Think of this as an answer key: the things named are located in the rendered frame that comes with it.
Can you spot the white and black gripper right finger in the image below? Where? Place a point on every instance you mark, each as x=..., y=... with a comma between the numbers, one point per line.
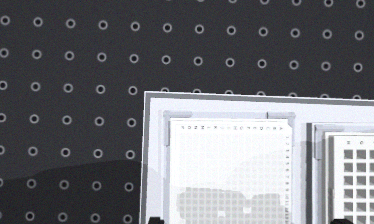
x=341, y=221

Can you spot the white well plate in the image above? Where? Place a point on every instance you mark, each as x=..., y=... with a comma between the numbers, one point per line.
x=230, y=171
x=358, y=175

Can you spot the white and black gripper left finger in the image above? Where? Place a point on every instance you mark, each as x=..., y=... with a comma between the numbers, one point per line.
x=155, y=220

